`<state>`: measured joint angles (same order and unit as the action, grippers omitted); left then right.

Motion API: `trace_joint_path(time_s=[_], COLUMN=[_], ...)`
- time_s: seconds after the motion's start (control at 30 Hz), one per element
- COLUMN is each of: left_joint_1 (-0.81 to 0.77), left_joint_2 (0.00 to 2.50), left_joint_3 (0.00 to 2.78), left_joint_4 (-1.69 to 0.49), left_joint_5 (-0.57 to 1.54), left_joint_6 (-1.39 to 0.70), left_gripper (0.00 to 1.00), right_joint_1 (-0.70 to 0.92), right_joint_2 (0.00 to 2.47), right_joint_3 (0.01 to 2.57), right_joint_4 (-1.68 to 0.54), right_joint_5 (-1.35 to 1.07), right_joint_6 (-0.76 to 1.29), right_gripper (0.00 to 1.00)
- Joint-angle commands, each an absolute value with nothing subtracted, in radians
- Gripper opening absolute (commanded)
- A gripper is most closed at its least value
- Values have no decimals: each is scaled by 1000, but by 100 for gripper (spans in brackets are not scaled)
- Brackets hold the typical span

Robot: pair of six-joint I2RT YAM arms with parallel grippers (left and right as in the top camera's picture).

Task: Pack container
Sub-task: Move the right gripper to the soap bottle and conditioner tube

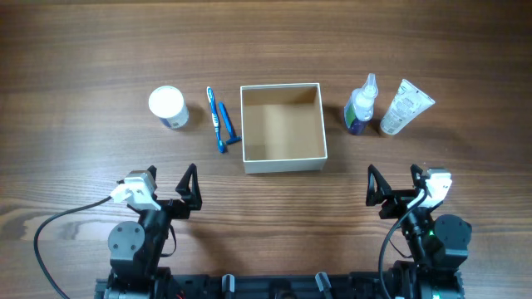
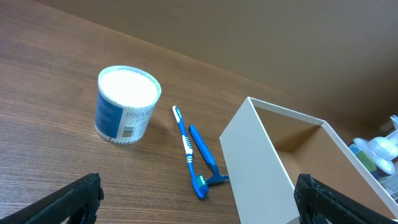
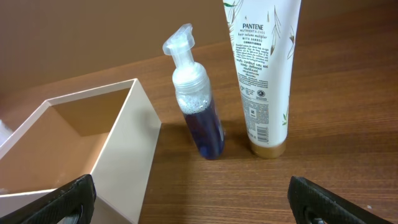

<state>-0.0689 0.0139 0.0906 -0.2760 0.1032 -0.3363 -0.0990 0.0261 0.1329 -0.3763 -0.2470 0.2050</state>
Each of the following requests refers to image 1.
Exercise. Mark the blue white toothbrush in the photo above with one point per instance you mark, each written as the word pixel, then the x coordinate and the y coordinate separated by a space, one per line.
pixel 215 118

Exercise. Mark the white squeeze tube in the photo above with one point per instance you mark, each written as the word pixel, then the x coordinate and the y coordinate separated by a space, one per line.
pixel 407 104

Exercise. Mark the clear spray bottle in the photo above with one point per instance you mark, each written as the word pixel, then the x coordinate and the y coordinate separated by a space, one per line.
pixel 360 106

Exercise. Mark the white cardboard box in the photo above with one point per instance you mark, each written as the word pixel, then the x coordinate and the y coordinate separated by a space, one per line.
pixel 282 128

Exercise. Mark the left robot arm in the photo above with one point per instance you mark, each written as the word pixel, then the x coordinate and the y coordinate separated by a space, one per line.
pixel 137 247

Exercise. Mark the blue disposable razor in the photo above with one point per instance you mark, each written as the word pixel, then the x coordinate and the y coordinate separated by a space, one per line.
pixel 233 137

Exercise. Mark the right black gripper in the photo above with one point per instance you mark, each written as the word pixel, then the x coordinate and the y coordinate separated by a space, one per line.
pixel 399 198

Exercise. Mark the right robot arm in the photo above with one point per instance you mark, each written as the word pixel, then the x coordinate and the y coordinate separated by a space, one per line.
pixel 438 246

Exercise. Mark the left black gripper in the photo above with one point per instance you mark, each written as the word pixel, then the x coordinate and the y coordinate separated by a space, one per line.
pixel 180 209

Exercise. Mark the white lidded round jar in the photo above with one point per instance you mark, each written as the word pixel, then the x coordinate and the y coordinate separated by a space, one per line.
pixel 168 104

